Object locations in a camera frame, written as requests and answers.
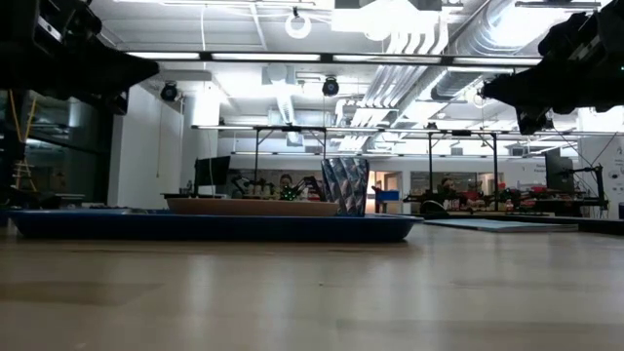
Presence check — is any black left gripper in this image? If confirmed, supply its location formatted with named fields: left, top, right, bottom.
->
left=0, top=46, right=160, bottom=116

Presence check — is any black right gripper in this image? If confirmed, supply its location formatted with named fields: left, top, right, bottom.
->
left=481, top=48, right=624, bottom=136

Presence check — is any blue plastic tray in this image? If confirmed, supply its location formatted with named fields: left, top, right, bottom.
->
left=8, top=208, right=424, bottom=244

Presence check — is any peach round plate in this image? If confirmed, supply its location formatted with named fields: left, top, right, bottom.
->
left=165, top=197, right=340, bottom=218

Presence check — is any blue faceted cup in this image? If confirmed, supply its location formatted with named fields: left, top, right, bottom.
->
left=320, top=156, right=371, bottom=217

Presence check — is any black background panel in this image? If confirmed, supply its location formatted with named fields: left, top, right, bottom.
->
left=544, top=148, right=576, bottom=194

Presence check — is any black monitor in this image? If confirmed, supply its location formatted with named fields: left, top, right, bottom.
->
left=194, top=155, right=232, bottom=187

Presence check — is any light blue mat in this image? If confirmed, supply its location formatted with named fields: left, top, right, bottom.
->
left=422, top=217, right=580, bottom=234

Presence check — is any blue background bin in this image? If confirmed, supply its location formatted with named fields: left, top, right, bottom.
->
left=377, top=189, right=401, bottom=214

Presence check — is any silver ventilation duct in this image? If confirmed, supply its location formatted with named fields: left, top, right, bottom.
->
left=431, top=0, right=562, bottom=101

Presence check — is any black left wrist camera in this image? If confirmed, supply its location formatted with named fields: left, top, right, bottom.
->
left=33, top=0, right=104, bottom=48

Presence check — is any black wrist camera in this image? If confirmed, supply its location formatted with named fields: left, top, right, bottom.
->
left=538, top=9, right=602, bottom=63
left=33, top=0, right=104, bottom=48

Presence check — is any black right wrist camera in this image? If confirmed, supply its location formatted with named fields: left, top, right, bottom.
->
left=538, top=9, right=602, bottom=63

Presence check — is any black background station frame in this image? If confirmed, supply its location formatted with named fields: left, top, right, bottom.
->
left=427, top=130, right=499, bottom=212
left=252, top=125, right=329, bottom=212

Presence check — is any yellow cord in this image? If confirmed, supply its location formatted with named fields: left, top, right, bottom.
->
left=8, top=90, right=39, bottom=192

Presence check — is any white ring ceiling lamp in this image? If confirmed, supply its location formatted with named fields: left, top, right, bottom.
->
left=285, top=12, right=313, bottom=40

